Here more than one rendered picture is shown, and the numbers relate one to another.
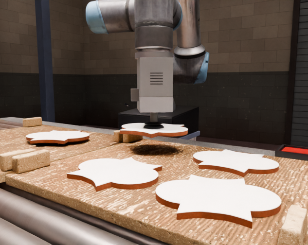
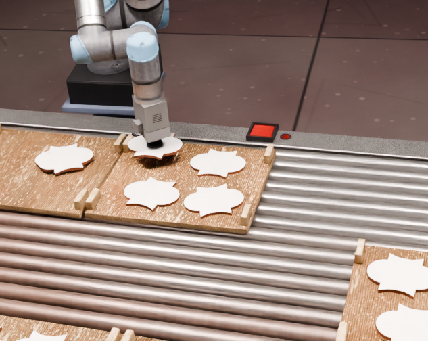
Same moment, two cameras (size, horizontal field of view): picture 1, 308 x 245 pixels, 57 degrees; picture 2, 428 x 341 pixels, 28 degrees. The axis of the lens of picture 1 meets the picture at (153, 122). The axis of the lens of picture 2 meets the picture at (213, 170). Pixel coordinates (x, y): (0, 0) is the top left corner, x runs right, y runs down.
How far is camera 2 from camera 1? 1.72 m
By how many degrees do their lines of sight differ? 29
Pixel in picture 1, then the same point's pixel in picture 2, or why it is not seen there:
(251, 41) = not seen: outside the picture
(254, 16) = not seen: outside the picture
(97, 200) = (158, 217)
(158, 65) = (157, 109)
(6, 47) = not seen: outside the picture
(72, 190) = (139, 214)
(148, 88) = (152, 126)
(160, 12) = (153, 74)
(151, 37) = (149, 92)
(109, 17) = (97, 57)
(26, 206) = (119, 229)
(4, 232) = (127, 243)
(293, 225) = (245, 214)
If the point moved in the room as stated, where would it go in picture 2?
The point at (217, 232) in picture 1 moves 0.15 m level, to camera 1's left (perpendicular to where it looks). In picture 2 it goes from (218, 220) to (158, 237)
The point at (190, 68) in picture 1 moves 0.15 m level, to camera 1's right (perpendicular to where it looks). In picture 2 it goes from (150, 19) to (197, 9)
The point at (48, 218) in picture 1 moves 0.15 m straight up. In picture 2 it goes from (138, 231) to (130, 180)
